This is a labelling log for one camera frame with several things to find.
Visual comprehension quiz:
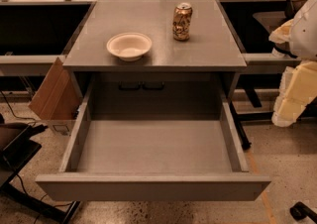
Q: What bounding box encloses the grey cabinet with top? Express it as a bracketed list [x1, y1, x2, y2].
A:
[63, 0, 246, 122]

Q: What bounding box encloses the brown cardboard box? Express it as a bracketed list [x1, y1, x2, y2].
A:
[29, 58, 80, 136]

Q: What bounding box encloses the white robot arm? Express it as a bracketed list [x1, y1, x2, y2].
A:
[268, 0, 317, 127]

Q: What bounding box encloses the black office chair left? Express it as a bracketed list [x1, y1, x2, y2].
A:
[0, 123, 79, 224]

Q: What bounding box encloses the gold soda can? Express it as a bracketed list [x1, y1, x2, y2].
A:
[172, 2, 193, 41]

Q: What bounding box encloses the white paper bowl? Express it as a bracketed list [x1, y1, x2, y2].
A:
[107, 33, 152, 61]

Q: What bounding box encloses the grey top drawer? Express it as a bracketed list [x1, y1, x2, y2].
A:
[36, 81, 270, 201]

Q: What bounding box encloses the black chair base wheel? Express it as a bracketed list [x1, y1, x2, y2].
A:
[289, 201, 317, 224]

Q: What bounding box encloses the black floor cable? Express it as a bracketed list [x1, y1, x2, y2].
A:
[0, 89, 38, 123]

